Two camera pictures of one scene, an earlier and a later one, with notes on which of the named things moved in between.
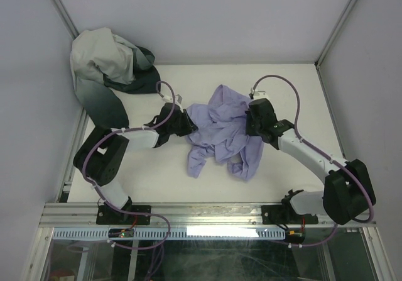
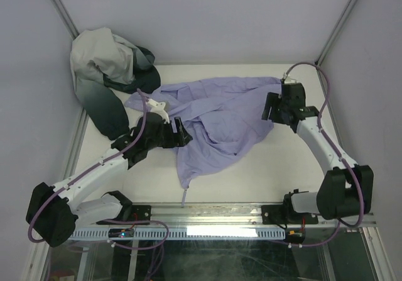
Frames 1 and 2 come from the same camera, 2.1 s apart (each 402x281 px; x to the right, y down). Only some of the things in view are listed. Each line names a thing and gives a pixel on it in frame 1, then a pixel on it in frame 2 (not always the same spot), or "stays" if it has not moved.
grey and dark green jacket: x=102 y=62 stays
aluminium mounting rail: x=83 y=215 stays
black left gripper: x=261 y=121 → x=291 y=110
